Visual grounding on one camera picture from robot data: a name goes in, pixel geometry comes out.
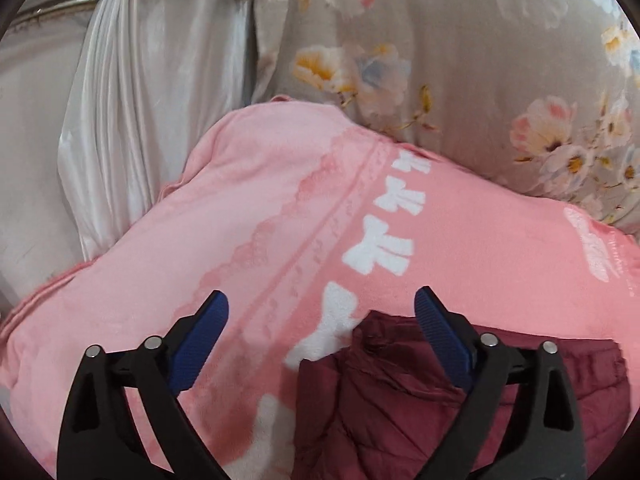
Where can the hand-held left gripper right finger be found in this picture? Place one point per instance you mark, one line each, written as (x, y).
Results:
(445, 340)

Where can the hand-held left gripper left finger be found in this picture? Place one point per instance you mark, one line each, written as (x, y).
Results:
(200, 342)

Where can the maroon quilted jacket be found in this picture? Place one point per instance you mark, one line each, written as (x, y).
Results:
(380, 410)

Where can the pink fleece blanket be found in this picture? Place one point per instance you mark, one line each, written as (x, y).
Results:
(250, 220)

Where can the white satin curtain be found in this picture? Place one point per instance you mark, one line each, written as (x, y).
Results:
(140, 85)

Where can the grey floral cloth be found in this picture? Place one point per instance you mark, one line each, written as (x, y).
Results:
(450, 60)

